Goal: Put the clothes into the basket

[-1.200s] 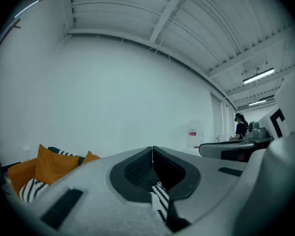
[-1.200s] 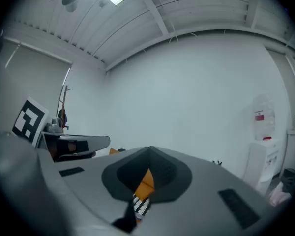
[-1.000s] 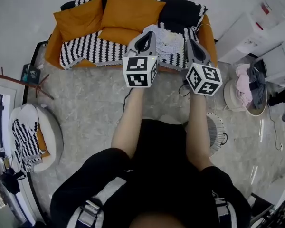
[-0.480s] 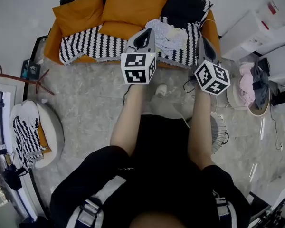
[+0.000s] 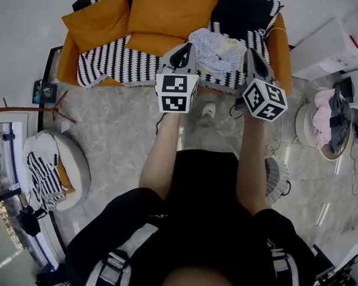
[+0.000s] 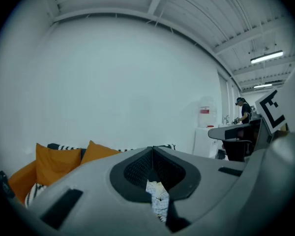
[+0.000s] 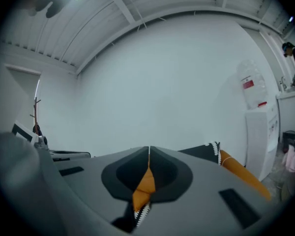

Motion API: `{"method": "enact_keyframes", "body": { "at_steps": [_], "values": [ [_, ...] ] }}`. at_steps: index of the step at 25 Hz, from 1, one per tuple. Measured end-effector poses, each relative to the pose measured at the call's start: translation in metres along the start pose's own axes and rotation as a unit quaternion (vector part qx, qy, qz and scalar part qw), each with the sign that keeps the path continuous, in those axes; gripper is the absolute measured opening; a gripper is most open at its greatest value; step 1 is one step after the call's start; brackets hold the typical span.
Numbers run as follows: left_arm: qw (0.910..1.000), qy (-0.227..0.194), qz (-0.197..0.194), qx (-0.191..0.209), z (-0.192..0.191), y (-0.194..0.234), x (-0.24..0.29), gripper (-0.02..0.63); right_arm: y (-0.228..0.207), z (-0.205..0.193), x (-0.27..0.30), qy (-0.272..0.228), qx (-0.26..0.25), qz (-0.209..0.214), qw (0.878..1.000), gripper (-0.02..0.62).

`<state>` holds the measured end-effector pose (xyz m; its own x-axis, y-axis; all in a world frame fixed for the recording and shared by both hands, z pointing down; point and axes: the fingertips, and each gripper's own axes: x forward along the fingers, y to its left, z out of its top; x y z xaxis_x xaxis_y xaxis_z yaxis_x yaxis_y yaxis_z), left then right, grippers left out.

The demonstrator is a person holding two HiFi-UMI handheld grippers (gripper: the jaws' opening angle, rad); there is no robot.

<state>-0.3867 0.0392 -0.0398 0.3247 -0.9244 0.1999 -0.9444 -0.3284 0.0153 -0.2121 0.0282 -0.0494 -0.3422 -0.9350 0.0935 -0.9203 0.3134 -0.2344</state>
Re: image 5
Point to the person's white shoe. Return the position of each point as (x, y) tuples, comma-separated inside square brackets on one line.
[(209, 109)]

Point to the white round storage tub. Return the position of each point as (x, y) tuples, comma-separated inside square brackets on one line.
[(77, 165)]

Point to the dark grey clothes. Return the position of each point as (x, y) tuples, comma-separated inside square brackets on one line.
[(340, 121)]

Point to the large orange cushion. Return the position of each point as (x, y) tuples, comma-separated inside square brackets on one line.
[(170, 9)]

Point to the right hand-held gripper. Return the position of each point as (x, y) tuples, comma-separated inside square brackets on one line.
[(264, 100)]

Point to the black bag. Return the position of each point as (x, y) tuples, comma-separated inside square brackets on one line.
[(30, 220)]

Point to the pale yellow clothes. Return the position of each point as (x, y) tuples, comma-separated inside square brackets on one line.
[(228, 45)]

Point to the black chair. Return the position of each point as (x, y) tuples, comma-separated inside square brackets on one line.
[(344, 88)]

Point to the black white zigzag blanket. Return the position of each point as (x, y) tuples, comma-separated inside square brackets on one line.
[(119, 64)]

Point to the person's grey trouser leg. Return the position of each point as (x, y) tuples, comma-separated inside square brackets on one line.
[(209, 136)]

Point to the white ribbed fan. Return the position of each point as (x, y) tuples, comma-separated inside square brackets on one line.
[(276, 177)]

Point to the orange sofa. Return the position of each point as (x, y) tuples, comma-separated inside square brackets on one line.
[(67, 64)]

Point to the small orange cushion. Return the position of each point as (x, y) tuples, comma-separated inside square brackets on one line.
[(152, 44)]

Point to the person's right forearm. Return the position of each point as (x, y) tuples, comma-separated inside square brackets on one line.
[(252, 165)]

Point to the white round basket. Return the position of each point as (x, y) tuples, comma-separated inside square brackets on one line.
[(304, 124)]

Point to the black box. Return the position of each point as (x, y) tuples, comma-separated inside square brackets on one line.
[(44, 91)]

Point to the pink clothes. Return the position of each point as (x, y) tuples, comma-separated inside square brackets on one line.
[(322, 118)]

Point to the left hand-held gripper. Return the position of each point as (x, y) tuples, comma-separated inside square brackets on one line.
[(174, 92)]

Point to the person's black shirt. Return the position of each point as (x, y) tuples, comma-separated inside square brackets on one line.
[(197, 219)]

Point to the brown wooden coat stand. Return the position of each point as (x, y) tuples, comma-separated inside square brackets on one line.
[(27, 109)]

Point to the blue white patterned clothes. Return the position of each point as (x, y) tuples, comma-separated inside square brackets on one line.
[(210, 51)]

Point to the white cabinet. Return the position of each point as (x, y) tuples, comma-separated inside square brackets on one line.
[(328, 49)]

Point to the medium orange cushion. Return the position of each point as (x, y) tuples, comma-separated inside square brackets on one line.
[(95, 22)]

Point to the person's left forearm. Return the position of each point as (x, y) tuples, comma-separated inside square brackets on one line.
[(162, 153)]

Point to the black white zigzag cloth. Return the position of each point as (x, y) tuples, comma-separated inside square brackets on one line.
[(44, 177)]

